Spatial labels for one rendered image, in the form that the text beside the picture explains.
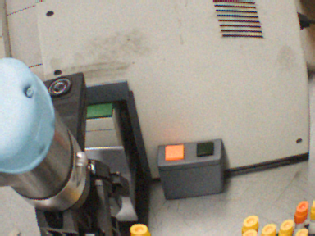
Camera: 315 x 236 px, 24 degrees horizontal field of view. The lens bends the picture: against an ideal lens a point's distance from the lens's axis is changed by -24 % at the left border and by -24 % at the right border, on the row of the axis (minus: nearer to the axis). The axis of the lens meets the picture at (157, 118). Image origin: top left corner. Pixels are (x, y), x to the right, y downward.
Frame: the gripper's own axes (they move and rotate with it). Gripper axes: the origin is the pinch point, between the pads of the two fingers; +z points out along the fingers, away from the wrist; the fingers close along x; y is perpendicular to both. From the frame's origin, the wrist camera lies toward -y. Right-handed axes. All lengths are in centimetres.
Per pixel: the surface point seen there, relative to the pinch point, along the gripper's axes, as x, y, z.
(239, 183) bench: 13.3, -2.9, 7.1
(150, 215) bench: 4.2, -0.2, 5.6
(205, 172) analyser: 9.9, -3.9, 3.7
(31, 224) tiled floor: -47, -22, 119
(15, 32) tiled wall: -56, -88, 127
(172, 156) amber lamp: 7.0, -5.5, 2.4
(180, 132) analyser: 7.7, -7.8, 2.6
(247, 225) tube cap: 14.9, 6.3, -11.7
